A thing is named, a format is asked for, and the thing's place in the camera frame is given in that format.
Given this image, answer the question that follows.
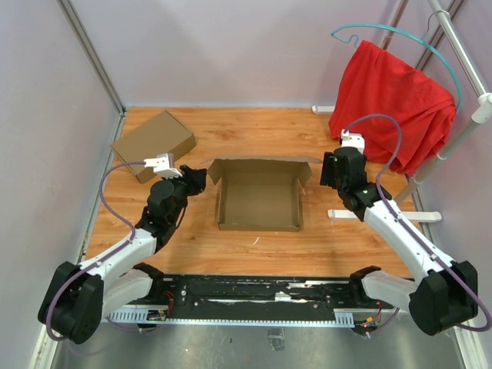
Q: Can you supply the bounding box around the red cloth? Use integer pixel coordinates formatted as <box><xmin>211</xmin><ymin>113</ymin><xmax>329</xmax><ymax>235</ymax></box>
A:
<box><xmin>328</xmin><ymin>41</ymin><xmax>456</xmax><ymax>176</ymax></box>

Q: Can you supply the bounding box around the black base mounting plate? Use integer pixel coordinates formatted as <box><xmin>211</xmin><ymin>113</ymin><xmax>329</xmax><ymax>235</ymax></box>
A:
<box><xmin>156</xmin><ymin>274</ymin><xmax>380</xmax><ymax>314</ymax></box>

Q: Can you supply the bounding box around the folded brown cardboard box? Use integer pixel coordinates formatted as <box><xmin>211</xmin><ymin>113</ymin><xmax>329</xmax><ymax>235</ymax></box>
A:
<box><xmin>111</xmin><ymin>111</ymin><xmax>197</xmax><ymax>162</ymax></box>

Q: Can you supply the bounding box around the aluminium frame rail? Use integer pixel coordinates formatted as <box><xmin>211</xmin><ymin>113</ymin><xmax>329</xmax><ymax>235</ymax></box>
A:
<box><xmin>28</xmin><ymin>274</ymin><xmax>492</xmax><ymax>369</ymax></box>

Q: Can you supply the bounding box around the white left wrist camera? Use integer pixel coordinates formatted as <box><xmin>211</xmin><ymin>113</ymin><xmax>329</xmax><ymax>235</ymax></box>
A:
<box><xmin>144</xmin><ymin>153</ymin><xmax>183</xmax><ymax>180</ymax></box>

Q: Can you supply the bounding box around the brown cardboard box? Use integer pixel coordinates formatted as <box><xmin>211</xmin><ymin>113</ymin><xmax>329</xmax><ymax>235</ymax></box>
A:
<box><xmin>207</xmin><ymin>155</ymin><xmax>322</xmax><ymax>232</ymax></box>
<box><xmin>111</xmin><ymin>111</ymin><xmax>197</xmax><ymax>162</ymax></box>

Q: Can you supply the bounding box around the white clothes rack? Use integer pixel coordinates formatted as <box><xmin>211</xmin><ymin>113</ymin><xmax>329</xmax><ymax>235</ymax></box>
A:
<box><xmin>329</xmin><ymin>1</ymin><xmax>491</xmax><ymax>203</ymax></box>

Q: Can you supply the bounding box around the grey slotted cable duct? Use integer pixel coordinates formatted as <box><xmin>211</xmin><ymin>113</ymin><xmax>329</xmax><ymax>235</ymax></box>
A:
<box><xmin>110</xmin><ymin>305</ymin><xmax>355</xmax><ymax>328</ymax></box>

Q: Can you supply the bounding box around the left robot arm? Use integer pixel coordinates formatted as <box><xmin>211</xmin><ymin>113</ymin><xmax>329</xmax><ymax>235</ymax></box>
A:
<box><xmin>38</xmin><ymin>157</ymin><xmax>207</xmax><ymax>344</ymax></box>

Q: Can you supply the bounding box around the teal clothes hanger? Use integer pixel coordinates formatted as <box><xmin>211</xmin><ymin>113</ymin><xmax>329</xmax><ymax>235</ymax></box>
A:
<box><xmin>330</xmin><ymin>22</ymin><xmax>464</xmax><ymax>113</ymax></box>

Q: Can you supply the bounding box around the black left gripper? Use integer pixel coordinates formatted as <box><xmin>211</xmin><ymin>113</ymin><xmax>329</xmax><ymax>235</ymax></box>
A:
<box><xmin>162</xmin><ymin>165</ymin><xmax>208</xmax><ymax>224</ymax></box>

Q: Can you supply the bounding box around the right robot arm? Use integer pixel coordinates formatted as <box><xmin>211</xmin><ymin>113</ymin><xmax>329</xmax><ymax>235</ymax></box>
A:
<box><xmin>320</xmin><ymin>147</ymin><xmax>479</xmax><ymax>336</ymax></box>

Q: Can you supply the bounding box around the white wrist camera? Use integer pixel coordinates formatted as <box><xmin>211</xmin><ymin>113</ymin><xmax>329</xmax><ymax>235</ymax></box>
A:
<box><xmin>144</xmin><ymin>153</ymin><xmax>183</xmax><ymax>180</ymax></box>
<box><xmin>340</xmin><ymin>130</ymin><xmax>365</xmax><ymax>154</ymax></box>

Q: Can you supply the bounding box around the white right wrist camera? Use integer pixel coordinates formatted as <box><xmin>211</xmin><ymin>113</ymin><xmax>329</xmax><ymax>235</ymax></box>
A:
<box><xmin>340</xmin><ymin>130</ymin><xmax>365</xmax><ymax>154</ymax></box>

